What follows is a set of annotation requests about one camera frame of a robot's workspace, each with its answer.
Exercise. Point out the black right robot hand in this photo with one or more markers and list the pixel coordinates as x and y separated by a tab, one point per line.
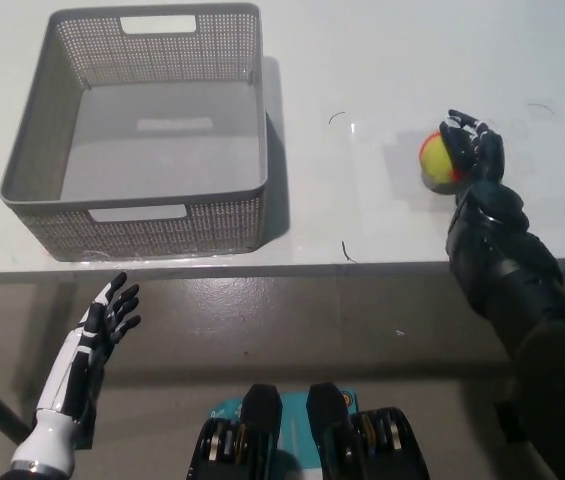
487	215

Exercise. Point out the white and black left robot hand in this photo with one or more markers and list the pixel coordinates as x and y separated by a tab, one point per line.
69	370

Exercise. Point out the orange and yellow tennis ball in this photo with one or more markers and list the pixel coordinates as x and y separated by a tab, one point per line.
437	157

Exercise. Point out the grey perforated plastic basket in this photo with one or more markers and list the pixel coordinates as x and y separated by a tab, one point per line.
162	227

